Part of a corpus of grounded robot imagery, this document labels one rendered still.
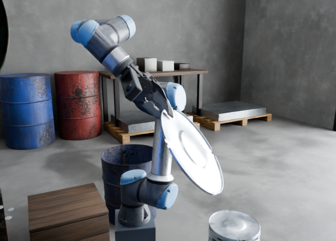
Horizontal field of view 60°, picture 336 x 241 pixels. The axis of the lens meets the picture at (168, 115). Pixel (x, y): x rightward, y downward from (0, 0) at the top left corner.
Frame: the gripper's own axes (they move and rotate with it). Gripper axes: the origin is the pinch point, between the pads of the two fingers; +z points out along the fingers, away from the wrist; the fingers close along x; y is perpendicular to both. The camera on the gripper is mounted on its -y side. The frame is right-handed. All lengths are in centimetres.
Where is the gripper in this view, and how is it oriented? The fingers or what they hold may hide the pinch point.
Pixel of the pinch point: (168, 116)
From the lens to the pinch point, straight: 84.9
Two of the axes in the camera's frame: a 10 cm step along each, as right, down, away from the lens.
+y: 1.4, -2.4, 9.6
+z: 7.0, 7.1, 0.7
